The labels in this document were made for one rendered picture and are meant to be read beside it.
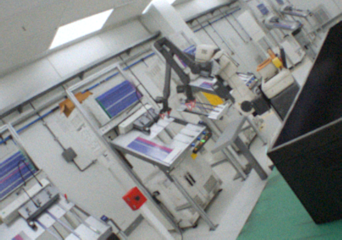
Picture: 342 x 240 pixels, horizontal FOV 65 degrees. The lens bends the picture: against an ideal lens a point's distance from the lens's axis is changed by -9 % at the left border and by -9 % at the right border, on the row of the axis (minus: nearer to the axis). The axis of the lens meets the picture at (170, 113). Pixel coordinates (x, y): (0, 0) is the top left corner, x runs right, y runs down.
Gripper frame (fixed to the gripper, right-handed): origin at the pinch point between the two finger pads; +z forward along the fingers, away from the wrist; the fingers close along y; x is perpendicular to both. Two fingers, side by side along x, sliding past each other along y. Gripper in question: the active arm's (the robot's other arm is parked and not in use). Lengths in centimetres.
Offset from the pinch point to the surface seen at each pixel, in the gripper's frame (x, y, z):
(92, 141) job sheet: -62, 50, 26
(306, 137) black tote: 150, 178, -141
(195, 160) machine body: 30, -11, 52
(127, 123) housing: -33.0, 22.6, 7.9
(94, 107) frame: -60, 40, -11
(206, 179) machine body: 46, -7, 68
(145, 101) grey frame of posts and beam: -43.0, -19.1, 3.6
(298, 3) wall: -37, -760, -6
